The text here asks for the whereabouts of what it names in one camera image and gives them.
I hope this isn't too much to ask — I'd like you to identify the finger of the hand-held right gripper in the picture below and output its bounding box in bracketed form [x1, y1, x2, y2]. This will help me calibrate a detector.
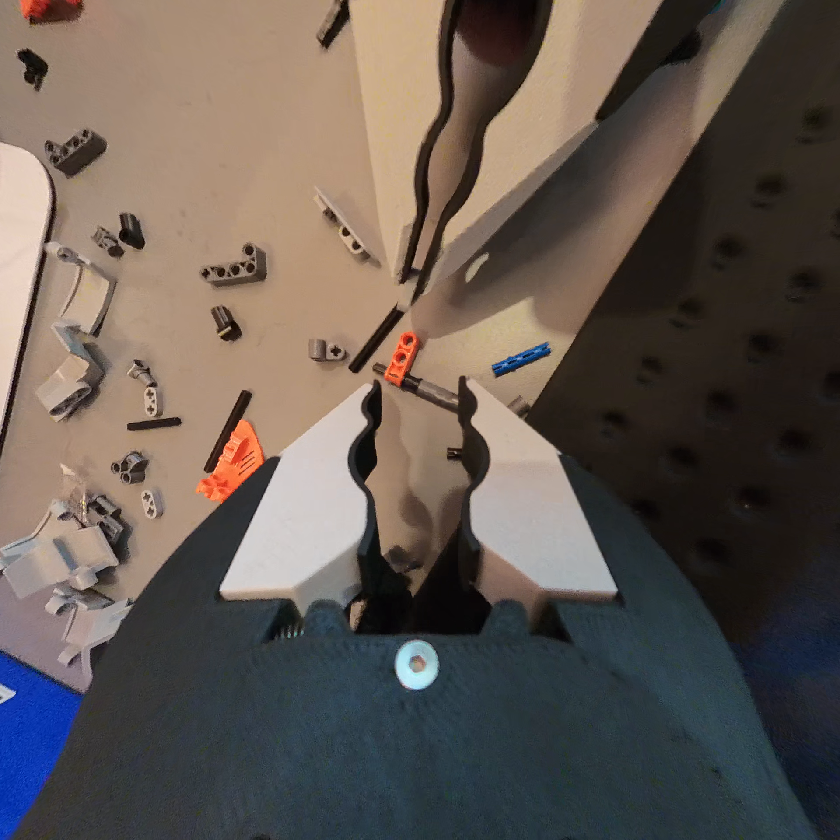
[408, 0, 665, 311]
[353, 0, 457, 284]

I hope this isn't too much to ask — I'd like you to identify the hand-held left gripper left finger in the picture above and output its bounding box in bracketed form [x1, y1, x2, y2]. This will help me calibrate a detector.
[220, 379, 383, 614]

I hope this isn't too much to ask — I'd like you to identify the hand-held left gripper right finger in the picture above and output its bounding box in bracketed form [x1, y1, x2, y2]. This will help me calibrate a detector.
[457, 376, 623, 631]

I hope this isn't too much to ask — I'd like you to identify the orange wedge plate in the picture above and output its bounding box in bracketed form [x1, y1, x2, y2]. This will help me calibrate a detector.
[195, 420, 265, 503]

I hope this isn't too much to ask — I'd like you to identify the black connector pin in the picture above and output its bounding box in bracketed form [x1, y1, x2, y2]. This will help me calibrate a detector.
[372, 362, 421, 391]
[316, 0, 349, 48]

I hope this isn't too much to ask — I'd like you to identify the orange two-hole beam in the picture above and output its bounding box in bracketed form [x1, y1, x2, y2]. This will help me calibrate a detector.
[385, 331, 421, 385]

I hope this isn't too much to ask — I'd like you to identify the person's right hand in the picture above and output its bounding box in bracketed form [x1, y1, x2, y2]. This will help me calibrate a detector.
[458, 0, 547, 64]

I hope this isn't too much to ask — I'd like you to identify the long blue pin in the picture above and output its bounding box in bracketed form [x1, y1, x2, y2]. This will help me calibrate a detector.
[492, 342, 552, 376]

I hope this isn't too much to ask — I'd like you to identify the clear bag of small parts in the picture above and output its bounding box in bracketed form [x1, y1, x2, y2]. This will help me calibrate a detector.
[59, 462, 93, 526]

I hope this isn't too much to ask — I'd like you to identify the grey angled liftarm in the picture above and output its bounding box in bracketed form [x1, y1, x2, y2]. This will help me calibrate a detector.
[199, 243, 269, 286]

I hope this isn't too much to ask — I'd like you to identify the black studded mat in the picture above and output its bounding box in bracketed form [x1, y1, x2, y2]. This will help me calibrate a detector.
[525, 0, 840, 647]

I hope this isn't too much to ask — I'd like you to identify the grey block panel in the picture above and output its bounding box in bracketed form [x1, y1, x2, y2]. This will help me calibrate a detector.
[35, 322, 106, 422]

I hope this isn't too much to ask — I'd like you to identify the person's blue clothing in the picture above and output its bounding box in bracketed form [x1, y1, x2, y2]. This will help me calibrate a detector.
[735, 545, 840, 840]

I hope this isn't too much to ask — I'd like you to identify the black connector with grey pin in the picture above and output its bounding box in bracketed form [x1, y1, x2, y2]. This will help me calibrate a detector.
[92, 212, 147, 258]

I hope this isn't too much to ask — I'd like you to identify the blue storage bin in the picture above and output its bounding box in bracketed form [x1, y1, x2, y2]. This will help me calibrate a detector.
[0, 650, 86, 834]

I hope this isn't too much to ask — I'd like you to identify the dark grey beam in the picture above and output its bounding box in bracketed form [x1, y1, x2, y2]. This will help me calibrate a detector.
[45, 128, 108, 177]

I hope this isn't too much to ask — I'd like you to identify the dark grey frame piece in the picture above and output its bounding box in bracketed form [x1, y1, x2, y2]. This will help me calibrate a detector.
[85, 495, 129, 542]

